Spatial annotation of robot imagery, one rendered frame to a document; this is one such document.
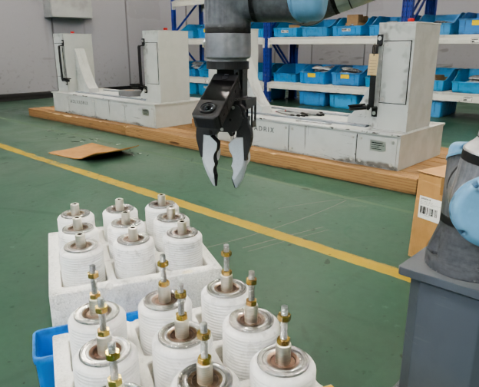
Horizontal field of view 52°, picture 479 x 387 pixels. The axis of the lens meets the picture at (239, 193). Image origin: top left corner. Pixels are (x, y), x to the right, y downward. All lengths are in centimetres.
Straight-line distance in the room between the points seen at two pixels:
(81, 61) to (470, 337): 449
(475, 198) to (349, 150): 198
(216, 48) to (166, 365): 49
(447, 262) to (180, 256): 59
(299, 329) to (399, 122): 156
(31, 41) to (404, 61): 556
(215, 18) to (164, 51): 305
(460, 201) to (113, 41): 736
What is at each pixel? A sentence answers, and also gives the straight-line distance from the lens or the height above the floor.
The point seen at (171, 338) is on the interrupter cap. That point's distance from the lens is 80.
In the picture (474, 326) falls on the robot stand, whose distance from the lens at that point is 95.
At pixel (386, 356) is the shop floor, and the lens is 124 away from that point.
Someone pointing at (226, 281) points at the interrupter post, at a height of 27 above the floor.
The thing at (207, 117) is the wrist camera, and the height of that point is 58.
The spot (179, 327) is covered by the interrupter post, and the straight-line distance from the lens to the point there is 79.
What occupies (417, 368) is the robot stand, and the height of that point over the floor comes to 10.
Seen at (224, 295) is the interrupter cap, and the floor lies 25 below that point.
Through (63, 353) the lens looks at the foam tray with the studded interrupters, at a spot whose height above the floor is 18.
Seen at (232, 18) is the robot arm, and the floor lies 73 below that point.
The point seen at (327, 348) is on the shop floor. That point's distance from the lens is 123.
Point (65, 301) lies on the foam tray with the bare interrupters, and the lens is 114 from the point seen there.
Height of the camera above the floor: 69
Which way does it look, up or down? 17 degrees down
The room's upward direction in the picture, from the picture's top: straight up
